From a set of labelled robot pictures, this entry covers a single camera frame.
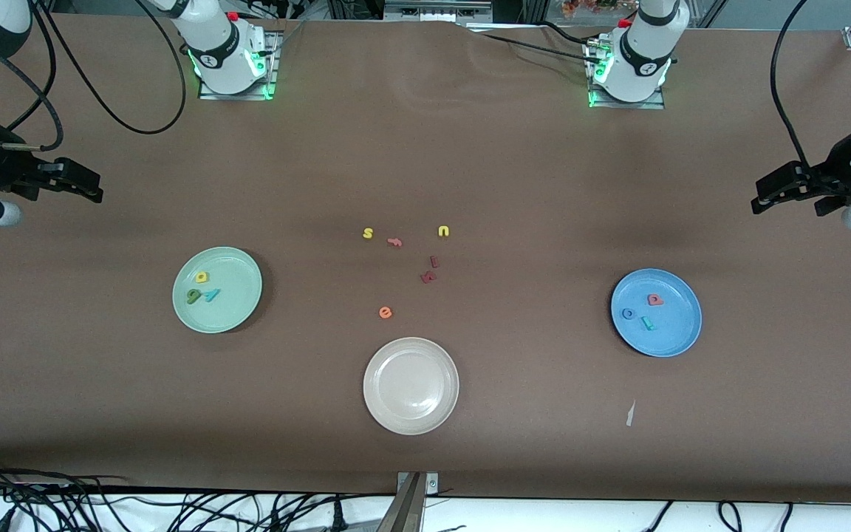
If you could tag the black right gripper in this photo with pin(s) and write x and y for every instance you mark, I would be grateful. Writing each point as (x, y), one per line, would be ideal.
(4, 168)

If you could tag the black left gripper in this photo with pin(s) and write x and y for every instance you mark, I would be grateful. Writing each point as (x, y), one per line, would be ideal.
(836, 176)

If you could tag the green foam letter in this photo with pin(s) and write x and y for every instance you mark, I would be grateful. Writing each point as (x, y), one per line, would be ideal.
(193, 297)

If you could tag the pink foam letter p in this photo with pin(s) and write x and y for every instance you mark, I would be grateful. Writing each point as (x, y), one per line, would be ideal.
(654, 301)

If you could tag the teal foam letter y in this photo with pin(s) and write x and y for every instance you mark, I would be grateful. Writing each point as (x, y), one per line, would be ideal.
(211, 295)

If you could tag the teal foam letter j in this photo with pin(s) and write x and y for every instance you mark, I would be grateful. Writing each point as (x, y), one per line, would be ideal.
(647, 324)

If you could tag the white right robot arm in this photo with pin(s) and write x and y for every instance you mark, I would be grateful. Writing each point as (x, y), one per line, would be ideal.
(226, 52)

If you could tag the blue plate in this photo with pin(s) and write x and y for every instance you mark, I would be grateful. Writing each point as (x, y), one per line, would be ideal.
(677, 325)

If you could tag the pale green plate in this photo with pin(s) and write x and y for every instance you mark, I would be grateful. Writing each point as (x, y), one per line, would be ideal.
(230, 314)

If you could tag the orange artificial flowers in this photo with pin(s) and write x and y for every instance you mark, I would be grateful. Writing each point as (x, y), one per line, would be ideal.
(595, 6)

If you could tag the small grey paper scrap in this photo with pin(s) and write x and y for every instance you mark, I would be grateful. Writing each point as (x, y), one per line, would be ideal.
(630, 415)

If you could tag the brown table cover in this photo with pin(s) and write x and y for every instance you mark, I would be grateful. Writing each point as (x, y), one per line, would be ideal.
(425, 148)

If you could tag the dark red foam letter k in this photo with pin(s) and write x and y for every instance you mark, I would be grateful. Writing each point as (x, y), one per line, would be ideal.
(428, 278)

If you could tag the grey metal box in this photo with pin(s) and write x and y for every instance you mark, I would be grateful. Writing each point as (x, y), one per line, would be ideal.
(436, 9)

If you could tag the beige plate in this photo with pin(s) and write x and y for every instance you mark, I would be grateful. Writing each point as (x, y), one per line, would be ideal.
(411, 386)

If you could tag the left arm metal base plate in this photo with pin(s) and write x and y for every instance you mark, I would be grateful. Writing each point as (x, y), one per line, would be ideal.
(625, 106)

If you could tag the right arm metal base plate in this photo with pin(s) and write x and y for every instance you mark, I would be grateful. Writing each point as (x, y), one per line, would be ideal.
(237, 96)

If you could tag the metal mount bracket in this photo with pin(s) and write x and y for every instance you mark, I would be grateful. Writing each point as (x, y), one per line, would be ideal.
(412, 502)

